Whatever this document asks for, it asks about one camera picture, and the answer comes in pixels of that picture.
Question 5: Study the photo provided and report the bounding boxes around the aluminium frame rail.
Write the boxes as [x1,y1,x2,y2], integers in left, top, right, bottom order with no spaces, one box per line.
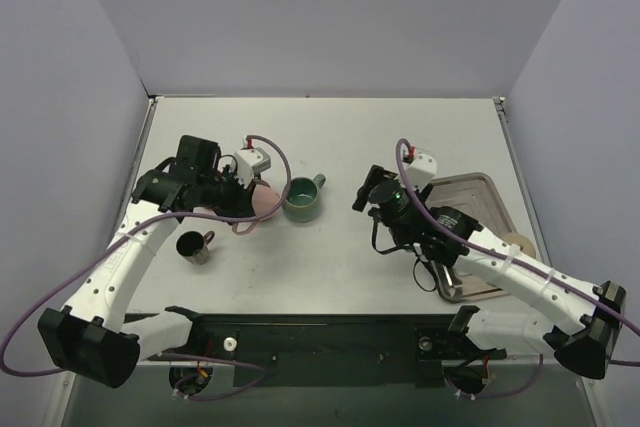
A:
[119,319,600,367]

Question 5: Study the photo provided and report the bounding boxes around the beige wooden mug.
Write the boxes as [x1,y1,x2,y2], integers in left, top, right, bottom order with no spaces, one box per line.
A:
[502,232,536,258]

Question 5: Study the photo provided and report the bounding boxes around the teal green mug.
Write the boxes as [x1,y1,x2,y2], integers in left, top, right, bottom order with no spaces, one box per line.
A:
[282,174,326,223]

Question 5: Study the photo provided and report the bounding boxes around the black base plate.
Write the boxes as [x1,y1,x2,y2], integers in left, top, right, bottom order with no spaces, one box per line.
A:
[176,314,507,388]

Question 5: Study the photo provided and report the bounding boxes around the brown ribbed mug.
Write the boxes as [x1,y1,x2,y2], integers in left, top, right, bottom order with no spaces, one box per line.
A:
[175,231,216,265]

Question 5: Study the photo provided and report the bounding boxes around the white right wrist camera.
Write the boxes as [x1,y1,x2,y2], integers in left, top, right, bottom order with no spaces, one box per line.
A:
[402,146,437,192]

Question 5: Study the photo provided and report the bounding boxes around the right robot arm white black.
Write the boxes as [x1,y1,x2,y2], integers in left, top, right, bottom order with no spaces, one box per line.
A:
[353,165,626,380]

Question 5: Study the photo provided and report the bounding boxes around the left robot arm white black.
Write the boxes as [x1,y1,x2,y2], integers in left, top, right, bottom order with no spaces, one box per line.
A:
[37,135,271,388]

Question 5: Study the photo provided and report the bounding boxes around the pink mug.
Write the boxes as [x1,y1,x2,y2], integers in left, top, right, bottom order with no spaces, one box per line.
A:
[231,181,281,235]

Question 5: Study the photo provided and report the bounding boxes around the metal tray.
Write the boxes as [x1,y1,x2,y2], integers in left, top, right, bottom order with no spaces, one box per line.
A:
[426,173,518,304]

